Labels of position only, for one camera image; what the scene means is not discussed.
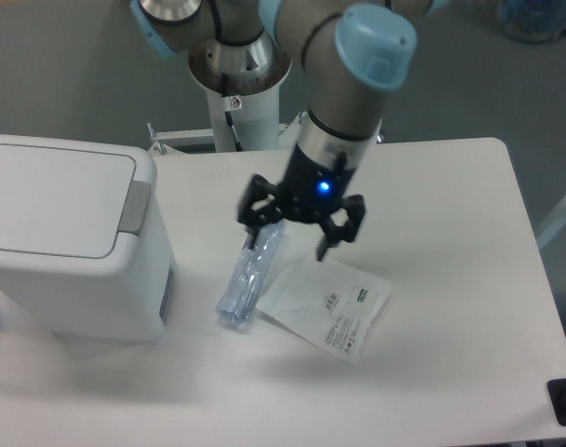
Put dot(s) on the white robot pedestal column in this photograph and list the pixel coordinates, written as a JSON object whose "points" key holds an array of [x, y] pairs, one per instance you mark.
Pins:
{"points": [[243, 112]]}

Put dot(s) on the crushed clear plastic bottle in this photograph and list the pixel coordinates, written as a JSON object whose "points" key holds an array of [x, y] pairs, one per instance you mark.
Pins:
{"points": [[251, 269]]}

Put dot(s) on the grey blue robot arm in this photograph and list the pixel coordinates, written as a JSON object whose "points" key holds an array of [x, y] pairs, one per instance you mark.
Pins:
{"points": [[356, 52]]}

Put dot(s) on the blue clear bag in background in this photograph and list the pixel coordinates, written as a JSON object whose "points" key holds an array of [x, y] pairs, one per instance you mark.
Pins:
{"points": [[532, 21]]}

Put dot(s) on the white plastic packaging bag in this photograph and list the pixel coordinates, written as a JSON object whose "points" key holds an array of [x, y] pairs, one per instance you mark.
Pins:
{"points": [[329, 304]]}

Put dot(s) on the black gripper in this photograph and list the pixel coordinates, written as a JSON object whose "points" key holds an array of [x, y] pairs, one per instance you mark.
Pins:
{"points": [[308, 193]]}

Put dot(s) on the white push-lid trash can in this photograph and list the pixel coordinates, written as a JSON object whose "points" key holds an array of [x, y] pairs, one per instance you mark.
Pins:
{"points": [[83, 245]]}

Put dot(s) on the white pedestal base frame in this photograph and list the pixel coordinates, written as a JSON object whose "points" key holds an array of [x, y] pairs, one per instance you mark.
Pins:
{"points": [[180, 136]]}

